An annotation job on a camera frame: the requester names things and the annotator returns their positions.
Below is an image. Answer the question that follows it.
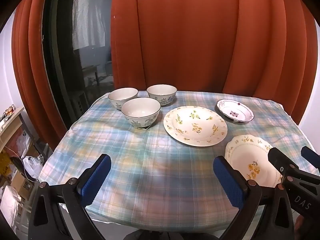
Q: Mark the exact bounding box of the dark glass window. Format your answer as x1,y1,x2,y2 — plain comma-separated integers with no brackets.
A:
42,0,116,130

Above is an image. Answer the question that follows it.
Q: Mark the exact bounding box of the plaid pastel tablecloth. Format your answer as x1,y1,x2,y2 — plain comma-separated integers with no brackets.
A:
38,90,320,227

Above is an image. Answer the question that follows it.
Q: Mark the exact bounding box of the red and white plastic bag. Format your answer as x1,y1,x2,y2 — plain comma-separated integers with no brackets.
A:
15,130,33,157

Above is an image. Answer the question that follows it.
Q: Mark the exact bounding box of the large yellow floral plate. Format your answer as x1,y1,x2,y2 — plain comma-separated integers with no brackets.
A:
163,106,228,147

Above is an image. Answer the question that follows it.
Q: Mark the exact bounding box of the white floral ceramic bowl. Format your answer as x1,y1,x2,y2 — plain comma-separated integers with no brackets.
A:
121,97,161,130
108,87,139,111
146,84,178,106

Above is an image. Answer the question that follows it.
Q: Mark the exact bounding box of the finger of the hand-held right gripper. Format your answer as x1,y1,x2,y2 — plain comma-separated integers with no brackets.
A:
268,147,300,181
301,146,320,170

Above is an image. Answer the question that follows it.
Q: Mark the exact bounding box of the pale wooden shelf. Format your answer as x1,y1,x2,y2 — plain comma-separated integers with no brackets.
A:
0,106,26,133

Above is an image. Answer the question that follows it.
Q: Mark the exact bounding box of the white hanging garment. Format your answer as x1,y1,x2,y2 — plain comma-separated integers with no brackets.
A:
72,0,107,52

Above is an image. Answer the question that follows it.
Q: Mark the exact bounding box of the narrow orange curtain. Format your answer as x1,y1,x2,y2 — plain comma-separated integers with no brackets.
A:
11,0,70,151

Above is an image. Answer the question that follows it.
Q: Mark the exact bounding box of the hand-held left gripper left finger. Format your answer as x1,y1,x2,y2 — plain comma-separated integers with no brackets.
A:
27,154,112,240

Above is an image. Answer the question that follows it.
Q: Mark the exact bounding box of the wide orange curtain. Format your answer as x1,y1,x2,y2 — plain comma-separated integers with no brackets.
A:
110,0,315,128

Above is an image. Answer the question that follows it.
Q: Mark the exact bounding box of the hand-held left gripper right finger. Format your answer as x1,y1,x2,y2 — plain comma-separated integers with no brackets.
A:
213,156,295,240

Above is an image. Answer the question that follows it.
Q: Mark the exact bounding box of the scalloped yellow floral plate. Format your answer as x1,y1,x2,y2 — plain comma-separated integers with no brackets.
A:
224,135,284,187

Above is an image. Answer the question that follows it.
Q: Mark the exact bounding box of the cardboard box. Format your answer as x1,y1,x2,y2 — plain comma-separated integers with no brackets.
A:
10,172,36,201

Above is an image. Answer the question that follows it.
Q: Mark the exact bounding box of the yellow packet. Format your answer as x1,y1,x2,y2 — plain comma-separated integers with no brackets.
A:
0,151,13,180

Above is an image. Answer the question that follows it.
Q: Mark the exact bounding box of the small purple floral plate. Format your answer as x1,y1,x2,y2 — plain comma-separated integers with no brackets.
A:
216,99,255,123

